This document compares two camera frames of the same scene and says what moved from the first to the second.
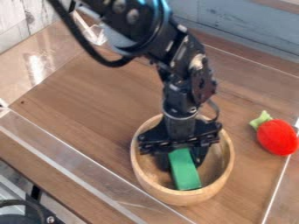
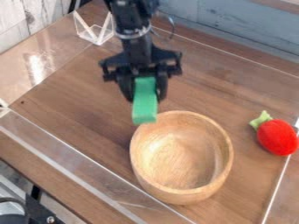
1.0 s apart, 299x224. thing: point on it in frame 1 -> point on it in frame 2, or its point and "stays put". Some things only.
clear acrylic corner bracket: (95, 31) stays put
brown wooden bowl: (154, 180) stays put
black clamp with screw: (38, 213) stays put
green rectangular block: (185, 171) -> (145, 103)
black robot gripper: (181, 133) -> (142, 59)
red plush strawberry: (275, 135) stays put
